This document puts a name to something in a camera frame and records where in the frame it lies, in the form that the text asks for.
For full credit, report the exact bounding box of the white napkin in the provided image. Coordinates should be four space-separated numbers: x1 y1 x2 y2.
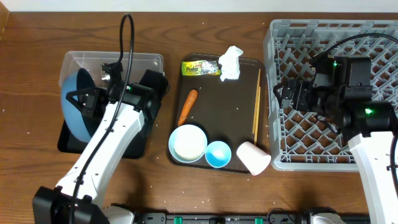
218 45 243 82

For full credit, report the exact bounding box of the orange carrot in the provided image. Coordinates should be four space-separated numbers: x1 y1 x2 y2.
177 89 198 126

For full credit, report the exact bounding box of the small blue bowl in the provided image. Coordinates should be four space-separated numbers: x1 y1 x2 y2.
205 141 232 169

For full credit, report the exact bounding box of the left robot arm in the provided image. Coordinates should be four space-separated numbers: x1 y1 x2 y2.
33 70 169 223

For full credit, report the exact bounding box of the left wooden chopstick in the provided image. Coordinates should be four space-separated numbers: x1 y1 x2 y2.
252 69 261 135

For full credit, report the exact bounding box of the pink cup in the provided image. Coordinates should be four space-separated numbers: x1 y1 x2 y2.
236 141 271 175

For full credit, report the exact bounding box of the dark blue plate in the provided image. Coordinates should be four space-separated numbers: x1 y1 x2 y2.
61 68 95 142

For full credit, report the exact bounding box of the light blue rice bowl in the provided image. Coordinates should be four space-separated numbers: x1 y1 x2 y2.
168 124 208 163

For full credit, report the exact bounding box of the yellow snack wrapper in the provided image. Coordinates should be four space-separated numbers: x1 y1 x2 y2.
181 60 221 76

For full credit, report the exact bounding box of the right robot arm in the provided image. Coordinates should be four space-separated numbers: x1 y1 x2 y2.
272 55 397 223

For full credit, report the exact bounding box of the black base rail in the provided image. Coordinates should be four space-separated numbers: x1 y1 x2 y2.
134 213 310 224

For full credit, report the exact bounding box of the black plastic tray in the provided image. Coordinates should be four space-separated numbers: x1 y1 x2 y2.
57 93 163 159

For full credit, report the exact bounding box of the grey dishwasher rack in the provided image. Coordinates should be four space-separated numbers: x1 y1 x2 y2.
263 19 397 172

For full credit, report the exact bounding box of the clear plastic bin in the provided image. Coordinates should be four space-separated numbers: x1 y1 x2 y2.
58 51 164 88

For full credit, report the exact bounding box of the brown serving tray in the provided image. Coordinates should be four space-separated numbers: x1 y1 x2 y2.
171 58 265 174

